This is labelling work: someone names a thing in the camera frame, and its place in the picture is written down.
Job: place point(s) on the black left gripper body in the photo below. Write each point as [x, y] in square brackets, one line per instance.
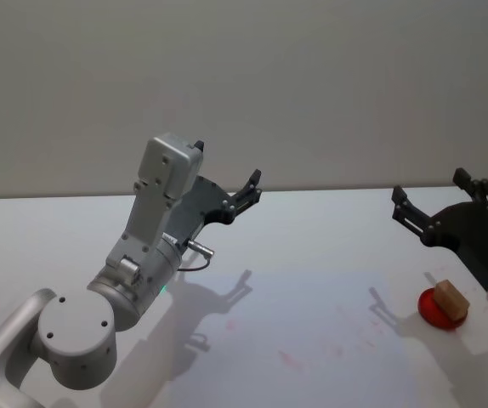
[203, 200]

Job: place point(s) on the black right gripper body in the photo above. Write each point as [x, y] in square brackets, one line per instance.
[478, 234]

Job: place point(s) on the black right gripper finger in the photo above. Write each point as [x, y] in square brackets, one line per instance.
[480, 189]
[412, 214]

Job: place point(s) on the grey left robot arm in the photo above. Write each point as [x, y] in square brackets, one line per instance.
[74, 336]

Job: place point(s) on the small wooden block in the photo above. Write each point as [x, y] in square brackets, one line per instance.
[451, 299]

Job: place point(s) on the red round disc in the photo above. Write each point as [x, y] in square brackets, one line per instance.
[429, 308]

